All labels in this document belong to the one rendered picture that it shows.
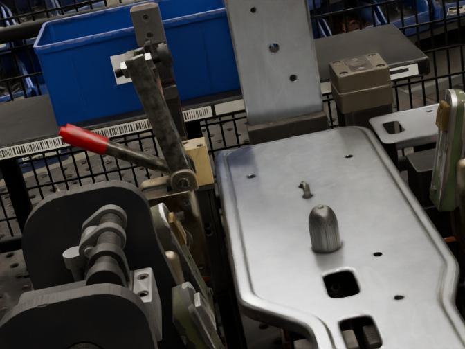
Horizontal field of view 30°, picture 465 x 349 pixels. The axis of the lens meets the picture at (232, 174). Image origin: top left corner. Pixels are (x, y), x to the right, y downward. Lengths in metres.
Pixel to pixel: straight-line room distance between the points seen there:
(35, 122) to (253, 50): 0.39
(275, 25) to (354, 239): 0.42
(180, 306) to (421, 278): 0.27
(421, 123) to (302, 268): 0.38
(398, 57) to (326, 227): 0.54
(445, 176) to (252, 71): 0.39
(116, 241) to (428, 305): 0.32
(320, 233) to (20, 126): 0.66
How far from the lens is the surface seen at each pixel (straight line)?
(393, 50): 1.43
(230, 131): 2.11
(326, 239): 0.92
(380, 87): 1.27
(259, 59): 1.26
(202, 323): 0.71
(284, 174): 1.11
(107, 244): 0.63
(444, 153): 0.99
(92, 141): 1.00
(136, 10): 1.26
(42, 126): 1.40
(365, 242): 0.93
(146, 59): 0.97
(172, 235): 0.84
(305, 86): 1.28
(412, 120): 1.22
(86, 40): 1.34
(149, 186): 1.04
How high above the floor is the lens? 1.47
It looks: 24 degrees down
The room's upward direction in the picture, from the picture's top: 12 degrees counter-clockwise
